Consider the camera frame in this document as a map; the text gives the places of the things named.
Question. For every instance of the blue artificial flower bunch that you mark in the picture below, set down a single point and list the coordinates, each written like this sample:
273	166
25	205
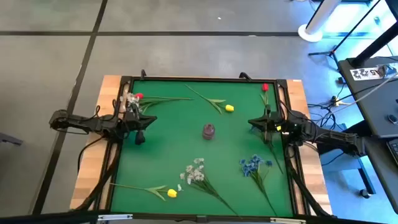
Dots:
250	166
275	155

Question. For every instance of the black table frame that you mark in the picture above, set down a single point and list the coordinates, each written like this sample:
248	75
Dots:
202	78

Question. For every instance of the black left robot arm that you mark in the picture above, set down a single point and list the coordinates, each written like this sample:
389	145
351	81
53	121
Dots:
87	123

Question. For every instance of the green table mat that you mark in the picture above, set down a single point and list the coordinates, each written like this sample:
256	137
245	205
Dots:
174	149

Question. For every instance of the red artificial tulip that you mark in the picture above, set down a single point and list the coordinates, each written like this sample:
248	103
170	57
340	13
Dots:
139	96
265	87

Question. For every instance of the white printed label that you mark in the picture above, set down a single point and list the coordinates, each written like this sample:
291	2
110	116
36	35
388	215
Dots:
367	73

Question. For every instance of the black tripod stand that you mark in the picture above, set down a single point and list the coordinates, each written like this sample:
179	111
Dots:
351	31

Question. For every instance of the white round-base stand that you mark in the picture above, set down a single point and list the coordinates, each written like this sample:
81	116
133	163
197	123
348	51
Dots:
311	32

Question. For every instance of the purple ribbed glass vase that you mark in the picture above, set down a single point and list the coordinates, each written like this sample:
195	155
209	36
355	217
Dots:
208	131

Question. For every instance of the black desk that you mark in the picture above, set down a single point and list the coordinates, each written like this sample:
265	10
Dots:
367	102

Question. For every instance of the black computer mouse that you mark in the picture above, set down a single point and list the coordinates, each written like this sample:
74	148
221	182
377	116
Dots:
392	118

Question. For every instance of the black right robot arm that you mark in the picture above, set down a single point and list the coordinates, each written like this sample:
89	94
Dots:
329	137

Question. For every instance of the white artificial flower bunch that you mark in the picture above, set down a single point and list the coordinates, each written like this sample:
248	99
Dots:
132	99
196	175

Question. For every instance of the black keyboard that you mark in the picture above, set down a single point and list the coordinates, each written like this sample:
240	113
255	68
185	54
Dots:
394	152

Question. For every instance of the wooden table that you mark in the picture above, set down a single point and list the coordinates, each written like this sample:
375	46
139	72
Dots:
90	174

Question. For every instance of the black desk foot with caster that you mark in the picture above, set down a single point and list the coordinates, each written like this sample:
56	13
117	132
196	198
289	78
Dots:
363	174

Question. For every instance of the yellow artificial tulip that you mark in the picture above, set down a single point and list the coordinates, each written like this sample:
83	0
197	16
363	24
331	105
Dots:
229	108
172	193

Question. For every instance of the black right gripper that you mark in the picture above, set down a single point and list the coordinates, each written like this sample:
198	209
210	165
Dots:
273	123

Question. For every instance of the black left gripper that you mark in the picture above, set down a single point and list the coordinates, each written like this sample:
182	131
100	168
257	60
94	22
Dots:
138	124

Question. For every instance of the black desk beam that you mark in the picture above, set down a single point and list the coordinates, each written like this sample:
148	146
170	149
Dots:
376	43

